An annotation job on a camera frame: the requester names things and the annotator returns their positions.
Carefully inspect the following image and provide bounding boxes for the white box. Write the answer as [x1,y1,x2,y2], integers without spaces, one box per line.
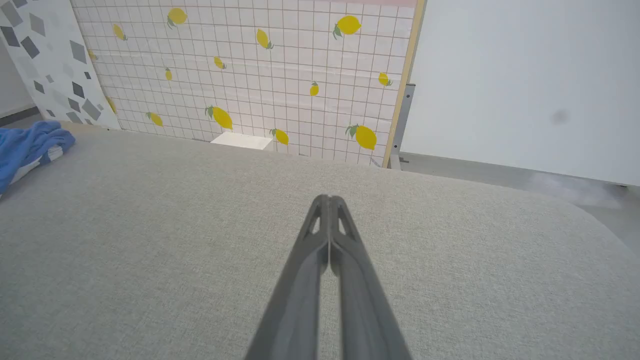
[210,131,275,152]

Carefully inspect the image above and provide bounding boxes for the lemon print grid panel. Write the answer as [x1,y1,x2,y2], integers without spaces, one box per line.
[70,0,427,169]

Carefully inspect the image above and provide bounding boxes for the white panel with grey diamonds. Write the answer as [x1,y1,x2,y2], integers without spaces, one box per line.
[0,0,121,130]

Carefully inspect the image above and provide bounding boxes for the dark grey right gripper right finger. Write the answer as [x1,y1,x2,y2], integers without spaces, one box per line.
[329,195,414,360]

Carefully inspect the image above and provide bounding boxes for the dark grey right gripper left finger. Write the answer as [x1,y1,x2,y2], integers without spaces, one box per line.
[244,194,330,360]

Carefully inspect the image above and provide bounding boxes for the blue shorts with white stripe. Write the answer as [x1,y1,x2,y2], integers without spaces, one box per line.
[0,120,76,196]

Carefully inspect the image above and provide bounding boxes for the grey metal panel stand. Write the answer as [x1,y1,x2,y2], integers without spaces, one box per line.
[389,83,416,171]

